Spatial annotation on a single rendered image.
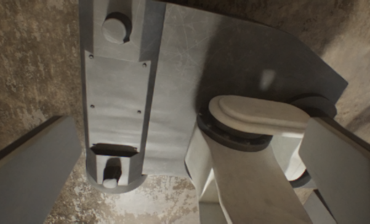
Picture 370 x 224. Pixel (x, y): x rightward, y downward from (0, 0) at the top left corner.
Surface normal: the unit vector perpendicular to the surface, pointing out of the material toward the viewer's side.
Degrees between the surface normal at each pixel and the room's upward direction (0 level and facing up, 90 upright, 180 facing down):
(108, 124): 0
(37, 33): 0
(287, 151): 90
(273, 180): 90
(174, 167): 0
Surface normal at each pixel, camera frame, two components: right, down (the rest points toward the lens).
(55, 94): 0.11, 0.53
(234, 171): 0.21, -0.84
